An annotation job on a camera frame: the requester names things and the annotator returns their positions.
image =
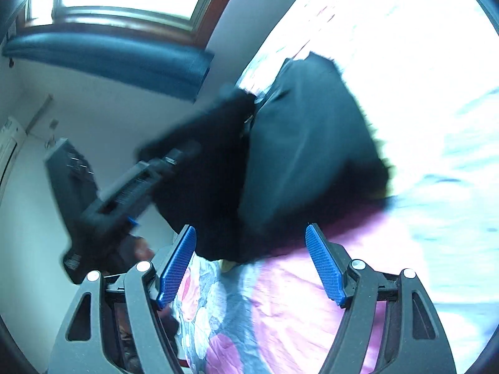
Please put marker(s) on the teal curtain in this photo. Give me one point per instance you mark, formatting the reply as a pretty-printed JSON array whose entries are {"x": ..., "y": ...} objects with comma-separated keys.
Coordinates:
[{"x": 117, "y": 66}]

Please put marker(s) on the person's left hand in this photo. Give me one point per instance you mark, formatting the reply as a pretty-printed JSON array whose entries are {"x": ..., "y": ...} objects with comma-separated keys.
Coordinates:
[{"x": 140, "y": 249}]

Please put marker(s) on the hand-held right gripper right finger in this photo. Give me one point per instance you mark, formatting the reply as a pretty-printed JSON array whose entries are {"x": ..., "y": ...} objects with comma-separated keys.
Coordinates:
[{"x": 325, "y": 265}]

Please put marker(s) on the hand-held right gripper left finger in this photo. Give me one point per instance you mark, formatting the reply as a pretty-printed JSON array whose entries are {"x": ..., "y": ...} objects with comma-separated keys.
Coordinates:
[{"x": 177, "y": 265}]

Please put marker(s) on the white air conditioner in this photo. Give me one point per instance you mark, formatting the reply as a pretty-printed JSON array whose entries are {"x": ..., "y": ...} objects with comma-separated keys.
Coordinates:
[{"x": 9, "y": 152}]

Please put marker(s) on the floral printed blanket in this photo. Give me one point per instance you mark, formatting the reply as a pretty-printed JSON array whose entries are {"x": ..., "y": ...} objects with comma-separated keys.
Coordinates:
[{"x": 304, "y": 300}]

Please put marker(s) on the black zip jacket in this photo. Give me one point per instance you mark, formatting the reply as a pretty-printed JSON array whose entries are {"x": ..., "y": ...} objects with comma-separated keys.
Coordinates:
[{"x": 304, "y": 144}]

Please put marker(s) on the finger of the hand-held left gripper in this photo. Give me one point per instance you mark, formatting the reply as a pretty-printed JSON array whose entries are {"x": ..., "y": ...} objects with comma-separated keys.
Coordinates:
[{"x": 175, "y": 157}]

